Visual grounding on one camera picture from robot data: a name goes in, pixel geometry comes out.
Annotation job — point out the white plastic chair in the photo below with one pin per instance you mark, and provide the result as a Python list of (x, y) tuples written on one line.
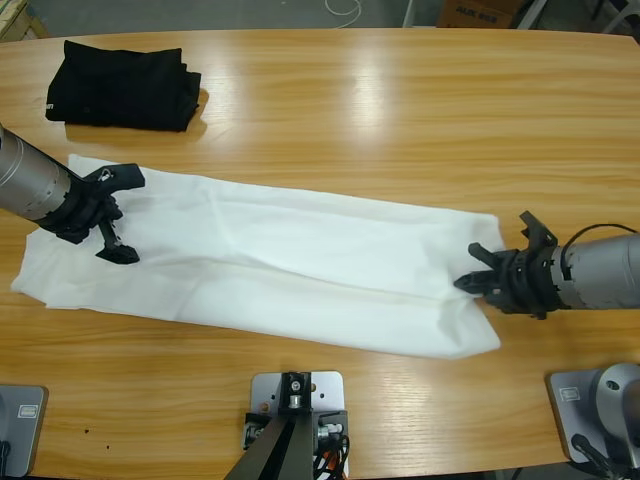
[(622, 22)]

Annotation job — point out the dark camera post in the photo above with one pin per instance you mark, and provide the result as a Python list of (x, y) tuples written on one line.
[(280, 450)]

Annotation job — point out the cardboard box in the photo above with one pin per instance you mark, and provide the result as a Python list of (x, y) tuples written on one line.
[(475, 12)]

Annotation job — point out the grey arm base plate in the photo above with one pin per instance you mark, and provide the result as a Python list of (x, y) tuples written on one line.
[(20, 430), (567, 415)]

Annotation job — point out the black garment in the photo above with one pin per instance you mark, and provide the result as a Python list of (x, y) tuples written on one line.
[(100, 85)]

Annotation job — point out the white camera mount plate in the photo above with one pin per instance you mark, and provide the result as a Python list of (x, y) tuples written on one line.
[(327, 387)]

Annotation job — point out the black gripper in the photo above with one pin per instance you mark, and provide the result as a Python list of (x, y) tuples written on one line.
[(75, 215), (530, 285)]

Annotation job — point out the wooden crate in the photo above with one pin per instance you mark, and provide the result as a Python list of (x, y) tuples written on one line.
[(17, 17)]

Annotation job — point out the black clamp block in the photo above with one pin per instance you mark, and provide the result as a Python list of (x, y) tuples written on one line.
[(332, 417)]

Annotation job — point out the white t-shirt with black logo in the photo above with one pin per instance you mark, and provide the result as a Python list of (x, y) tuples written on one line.
[(300, 260)]

